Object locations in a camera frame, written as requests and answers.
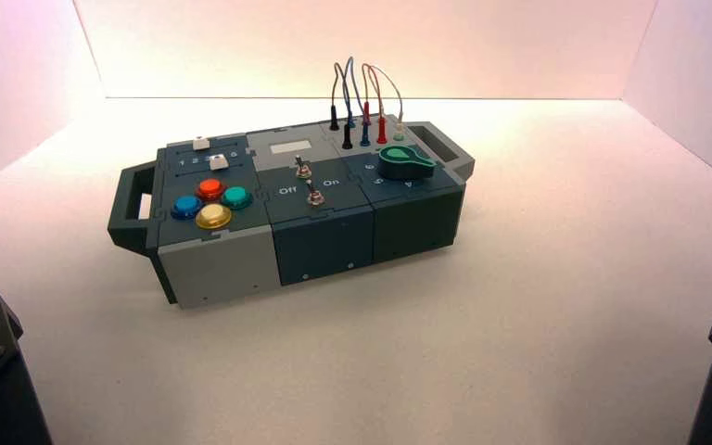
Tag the white rectangular display window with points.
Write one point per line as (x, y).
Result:
(290, 148)

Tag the blue round push button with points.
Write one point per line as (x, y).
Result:
(186, 207)

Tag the orange round push button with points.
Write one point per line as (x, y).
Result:
(211, 188)

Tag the yellow round push button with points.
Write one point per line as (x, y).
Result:
(213, 216)

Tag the white slider knob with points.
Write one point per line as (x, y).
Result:
(200, 144)
(218, 162)

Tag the grey and teal control box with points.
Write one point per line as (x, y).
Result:
(221, 270)

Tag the teal round push button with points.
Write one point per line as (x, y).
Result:
(236, 196)

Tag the green rotary knob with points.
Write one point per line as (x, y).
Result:
(404, 162)

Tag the metal toggle switch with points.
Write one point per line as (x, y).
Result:
(300, 166)
(315, 196)

